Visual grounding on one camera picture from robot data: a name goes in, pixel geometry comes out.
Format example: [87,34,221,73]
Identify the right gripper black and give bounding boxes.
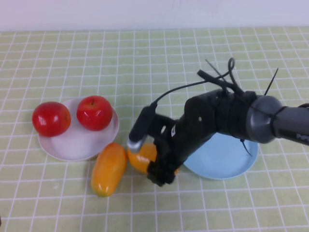
[146,115,213,187]

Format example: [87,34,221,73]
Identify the orange yellow mango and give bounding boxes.
[127,142,180,175]

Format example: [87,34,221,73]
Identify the orange mango with greenish end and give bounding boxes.
[90,142,127,198]

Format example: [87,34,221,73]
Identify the red apple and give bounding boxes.
[76,95,113,132]
[32,101,72,138]

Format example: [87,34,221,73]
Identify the light blue round plate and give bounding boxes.
[182,134,259,180]

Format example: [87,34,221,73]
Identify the white round plate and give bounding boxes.
[37,97,120,162]

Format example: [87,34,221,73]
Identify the black zip tie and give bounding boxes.
[264,67,280,96]
[205,58,223,76]
[239,138,253,158]

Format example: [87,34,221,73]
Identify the green checkered tablecloth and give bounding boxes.
[0,27,309,232]

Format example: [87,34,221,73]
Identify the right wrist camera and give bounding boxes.
[126,105,156,155]

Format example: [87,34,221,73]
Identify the right camera black cable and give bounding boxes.
[150,57,237,110]

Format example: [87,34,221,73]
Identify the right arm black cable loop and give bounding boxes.
[197,69,228,86]

